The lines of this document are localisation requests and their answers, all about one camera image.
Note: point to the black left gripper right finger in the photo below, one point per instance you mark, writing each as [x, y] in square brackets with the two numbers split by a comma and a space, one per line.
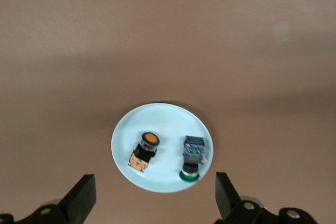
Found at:
[231, 208]

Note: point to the light blue round plate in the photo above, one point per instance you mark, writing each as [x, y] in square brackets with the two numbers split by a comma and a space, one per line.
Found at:
[165, 121]

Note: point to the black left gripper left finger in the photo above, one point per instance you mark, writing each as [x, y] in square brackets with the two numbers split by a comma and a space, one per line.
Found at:
[73, 203]

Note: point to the green push button switch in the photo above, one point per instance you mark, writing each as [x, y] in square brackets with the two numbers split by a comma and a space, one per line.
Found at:
[193, 155]

